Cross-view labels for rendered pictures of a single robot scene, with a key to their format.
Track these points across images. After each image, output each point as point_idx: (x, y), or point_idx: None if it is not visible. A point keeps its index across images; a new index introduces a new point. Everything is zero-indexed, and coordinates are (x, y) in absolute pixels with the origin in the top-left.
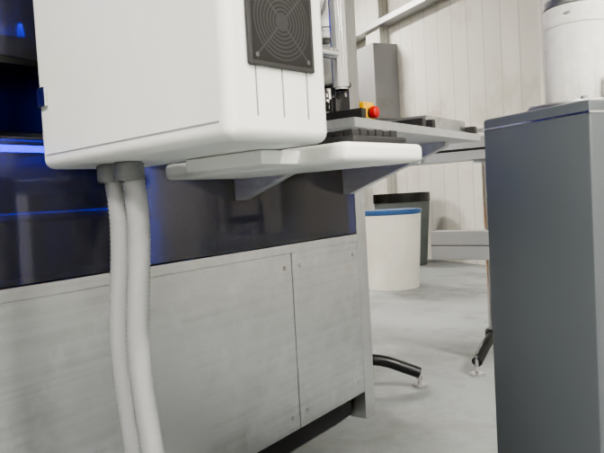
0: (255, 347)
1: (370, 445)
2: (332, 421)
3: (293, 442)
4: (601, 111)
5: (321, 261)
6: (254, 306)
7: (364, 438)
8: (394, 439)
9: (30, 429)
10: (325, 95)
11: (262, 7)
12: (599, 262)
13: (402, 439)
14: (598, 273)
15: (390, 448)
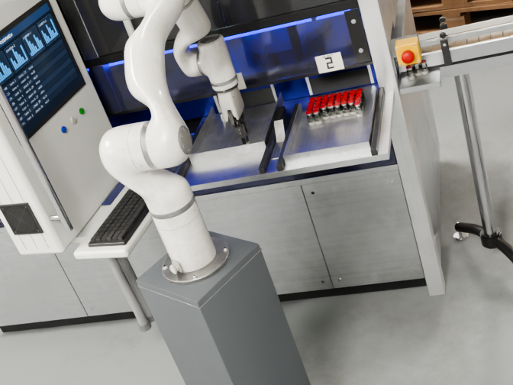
0: (272, 240)
1: (381, 321)
2: (395, 286)
3: (345, 291)
4: (143, 288)
5: (342, 188)
6: (266, 218)
7: (392, 312)
8: (400, 326)
9: (130, 260)
10: (242, 116)
11: (10, 217)
12: (170, 351)
13: (401, 331)
14: (172, 355)
15: (382, 332)
